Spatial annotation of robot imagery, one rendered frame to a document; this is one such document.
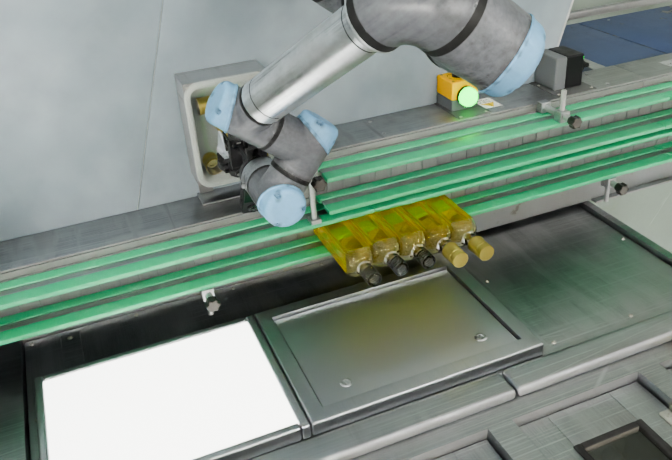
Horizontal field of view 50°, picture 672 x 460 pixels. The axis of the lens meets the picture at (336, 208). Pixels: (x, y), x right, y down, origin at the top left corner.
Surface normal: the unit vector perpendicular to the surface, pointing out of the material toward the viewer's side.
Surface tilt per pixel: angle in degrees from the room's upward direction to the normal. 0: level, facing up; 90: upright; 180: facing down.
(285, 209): 0
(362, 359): 90
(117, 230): 90
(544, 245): 89
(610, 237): 90
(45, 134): 0
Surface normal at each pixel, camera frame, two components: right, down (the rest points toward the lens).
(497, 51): 0.25, 0.57
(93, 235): -0.06, -0.87
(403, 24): -0.32, 0.65
